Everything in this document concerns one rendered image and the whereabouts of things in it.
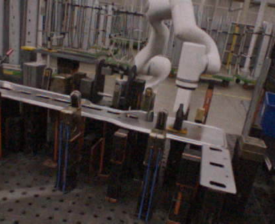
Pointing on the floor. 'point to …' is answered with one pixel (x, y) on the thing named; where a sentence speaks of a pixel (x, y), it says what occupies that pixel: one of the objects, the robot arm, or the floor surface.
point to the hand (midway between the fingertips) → (178, 123)
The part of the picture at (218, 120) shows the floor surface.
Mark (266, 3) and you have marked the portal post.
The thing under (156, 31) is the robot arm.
